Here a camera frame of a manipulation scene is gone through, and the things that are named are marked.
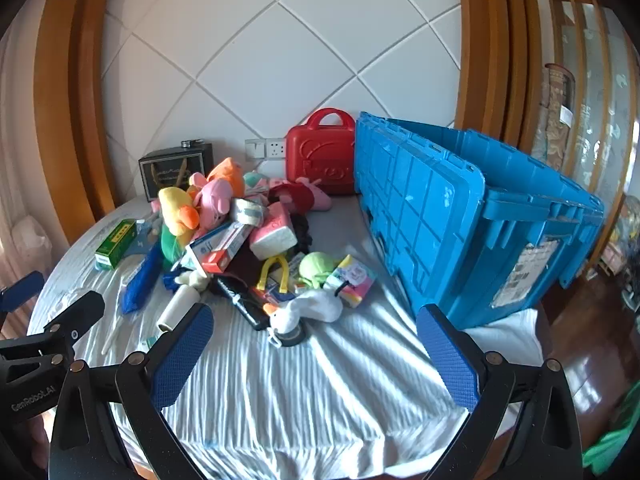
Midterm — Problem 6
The yellow duck plush frog hood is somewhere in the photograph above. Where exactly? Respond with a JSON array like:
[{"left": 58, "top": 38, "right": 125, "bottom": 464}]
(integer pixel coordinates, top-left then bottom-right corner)
[{"left": 157, "top": 186, "right": 202, "bottom": 266}]

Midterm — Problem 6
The green medicine box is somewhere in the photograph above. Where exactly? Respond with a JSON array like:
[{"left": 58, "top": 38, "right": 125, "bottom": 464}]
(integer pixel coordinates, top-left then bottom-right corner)
[{"left": 95, "top": 218, "right": 138, "bottom": 271}]

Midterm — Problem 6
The blue plastic crate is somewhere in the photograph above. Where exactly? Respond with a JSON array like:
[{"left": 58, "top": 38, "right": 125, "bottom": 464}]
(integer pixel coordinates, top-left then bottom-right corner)
[{"left": 354, "top": 112, "right": 606, "bottom": 331}]

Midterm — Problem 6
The black gift bag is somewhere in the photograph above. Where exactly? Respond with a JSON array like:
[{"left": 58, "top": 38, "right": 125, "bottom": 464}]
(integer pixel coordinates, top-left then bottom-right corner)
[{"left": 138, "top": 144, "right": 216, "bottom": 203}]

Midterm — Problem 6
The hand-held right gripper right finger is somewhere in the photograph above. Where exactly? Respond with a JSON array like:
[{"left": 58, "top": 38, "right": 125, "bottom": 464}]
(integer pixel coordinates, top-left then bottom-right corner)
[{"left": 416, "top": 304, "right": 585, "bottom": 480}]

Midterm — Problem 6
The small doll in blue clothes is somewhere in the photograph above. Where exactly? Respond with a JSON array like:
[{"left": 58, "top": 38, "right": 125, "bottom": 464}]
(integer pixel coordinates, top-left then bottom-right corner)
[{"left": 162, "top": 267, "right": 208, "bottom": 293}]

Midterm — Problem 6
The white red toothpaste box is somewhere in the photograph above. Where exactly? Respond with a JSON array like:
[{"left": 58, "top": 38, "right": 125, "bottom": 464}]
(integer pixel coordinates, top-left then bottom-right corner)
[{"left": 185, "top": 220, "right": 253, "bottom": 273}]

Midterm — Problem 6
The yellow plastic clip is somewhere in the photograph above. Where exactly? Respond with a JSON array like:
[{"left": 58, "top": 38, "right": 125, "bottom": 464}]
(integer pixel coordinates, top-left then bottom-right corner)
[{"left": 256, "top": 255, "right": 291, "bottom": 296}]

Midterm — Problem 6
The green cloth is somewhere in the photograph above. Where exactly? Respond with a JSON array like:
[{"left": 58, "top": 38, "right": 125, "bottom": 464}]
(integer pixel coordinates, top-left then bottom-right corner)
[{"left": 582, "top": 395, "right": 640, "bottom": 478}]

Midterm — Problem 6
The black case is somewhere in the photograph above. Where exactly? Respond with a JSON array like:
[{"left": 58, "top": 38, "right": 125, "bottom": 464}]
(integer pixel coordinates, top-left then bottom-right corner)
[{"left": 212, "top": 277, "right": 273, "bottom": 331}]

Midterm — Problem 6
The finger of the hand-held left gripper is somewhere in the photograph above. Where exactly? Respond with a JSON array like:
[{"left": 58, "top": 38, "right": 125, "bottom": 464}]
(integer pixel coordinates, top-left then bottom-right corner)
[
  {"left": 0, "top": 290, "right": 107, "bottom": 376},
  {"left": 0, "top": 270, "right": 46, "bottom": 313}
]

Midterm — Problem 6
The wooden wall pillar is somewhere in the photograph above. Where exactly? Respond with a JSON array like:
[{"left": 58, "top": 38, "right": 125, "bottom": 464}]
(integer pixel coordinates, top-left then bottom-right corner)
[
  {"left": 35, "top": 0, "right": 126, "bottom": 216},
  {"left": 454, "top": 0, "right": 546, "bottom": 133}
]

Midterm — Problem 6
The wooden glass partition screen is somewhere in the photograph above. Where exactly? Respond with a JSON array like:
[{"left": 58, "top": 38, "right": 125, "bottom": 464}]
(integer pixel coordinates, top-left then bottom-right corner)
[{"left": 542, "top": 0, "right": 640, "bottom": 281}]

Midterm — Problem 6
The patterned rolled carpet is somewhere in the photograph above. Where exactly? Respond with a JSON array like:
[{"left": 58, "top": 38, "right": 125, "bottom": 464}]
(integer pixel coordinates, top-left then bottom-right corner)
[{"left": 531, "top": 62, "right": 576, "bottom": 171}]

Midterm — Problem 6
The pink pig plush orange dress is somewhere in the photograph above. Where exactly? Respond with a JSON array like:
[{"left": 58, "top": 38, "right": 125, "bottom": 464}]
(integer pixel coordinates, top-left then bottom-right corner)
[{"left": 190, "top": 157, "right": 246, "bottom": 236}]

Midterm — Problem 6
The white goose plush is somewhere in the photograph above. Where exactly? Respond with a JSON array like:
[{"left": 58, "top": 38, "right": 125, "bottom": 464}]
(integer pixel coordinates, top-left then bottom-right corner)
[{"left": 263, "top": 289, "right": 343, "bottom": 346}]

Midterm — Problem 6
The teal plush toy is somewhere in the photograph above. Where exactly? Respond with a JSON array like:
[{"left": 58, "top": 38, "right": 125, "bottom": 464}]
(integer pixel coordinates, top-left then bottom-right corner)
[{"left": 242, "top": 171, "right": 271, "bottom": 196}]

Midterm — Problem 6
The red and pink plush toy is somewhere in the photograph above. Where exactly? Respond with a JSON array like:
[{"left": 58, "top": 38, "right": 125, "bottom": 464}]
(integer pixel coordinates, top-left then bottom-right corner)
[{"left": 270, "top": 177, "right": 333, "bottom": 213}]

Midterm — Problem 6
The blue fluffy duster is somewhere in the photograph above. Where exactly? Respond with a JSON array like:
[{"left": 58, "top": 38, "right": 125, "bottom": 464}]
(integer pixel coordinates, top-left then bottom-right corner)
[{"left": 121, "top": 245, "right": 166, "bottom": 316}]

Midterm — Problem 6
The pale pink curtain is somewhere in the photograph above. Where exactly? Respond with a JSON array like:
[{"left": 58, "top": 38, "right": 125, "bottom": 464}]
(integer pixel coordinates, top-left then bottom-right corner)
[{"left": 0, "top": 25, "right": 56, "bottom": 281}]

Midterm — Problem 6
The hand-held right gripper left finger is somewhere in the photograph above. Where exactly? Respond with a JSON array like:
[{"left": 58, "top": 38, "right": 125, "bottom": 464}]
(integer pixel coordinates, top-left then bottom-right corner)
[{"left": 49, "top": 302, "right": 216, "bottom": 480}]

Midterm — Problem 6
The white lint roller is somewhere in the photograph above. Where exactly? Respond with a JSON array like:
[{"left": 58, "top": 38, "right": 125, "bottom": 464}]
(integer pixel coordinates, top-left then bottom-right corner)
[{"left": 156, "top": 285, "right": 201, "bottom": 333}]

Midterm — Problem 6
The black tape roll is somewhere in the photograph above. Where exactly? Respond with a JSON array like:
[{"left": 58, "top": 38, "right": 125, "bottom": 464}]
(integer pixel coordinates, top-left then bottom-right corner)
[{"left": 272, "top": 327, "right": 308, "bottom": 348}]

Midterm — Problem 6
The colourful tissue pack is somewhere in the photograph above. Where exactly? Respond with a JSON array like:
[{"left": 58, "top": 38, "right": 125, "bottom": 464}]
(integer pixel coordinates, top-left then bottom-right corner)
[{"left": 324, "top": 255, "right": 377, "bottom": 308}]

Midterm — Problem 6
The white plastic bag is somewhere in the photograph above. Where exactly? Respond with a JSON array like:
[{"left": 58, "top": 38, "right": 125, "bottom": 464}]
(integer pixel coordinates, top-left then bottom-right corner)
[{"left": 10, "top": 215, "right": 53, "bottom": 261}]

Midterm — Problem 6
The red toy suitcase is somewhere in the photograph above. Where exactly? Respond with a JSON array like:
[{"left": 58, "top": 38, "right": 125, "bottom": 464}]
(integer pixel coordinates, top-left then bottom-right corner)
[{"left": 286, "top": 109, "right": 357, "bottom": 197}]

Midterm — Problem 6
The light green plush toy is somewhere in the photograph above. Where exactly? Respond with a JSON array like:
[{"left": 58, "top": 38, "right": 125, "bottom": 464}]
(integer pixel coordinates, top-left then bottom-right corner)
[{"left": 297, "top": 252, "right": 346, "bottom": 286}]

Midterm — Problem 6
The black fabric item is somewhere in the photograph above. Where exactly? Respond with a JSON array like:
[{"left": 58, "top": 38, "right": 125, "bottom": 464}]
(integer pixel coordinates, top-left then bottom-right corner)
[{"left": 290, "top": 212, "right": 313, "bottom": 256}]

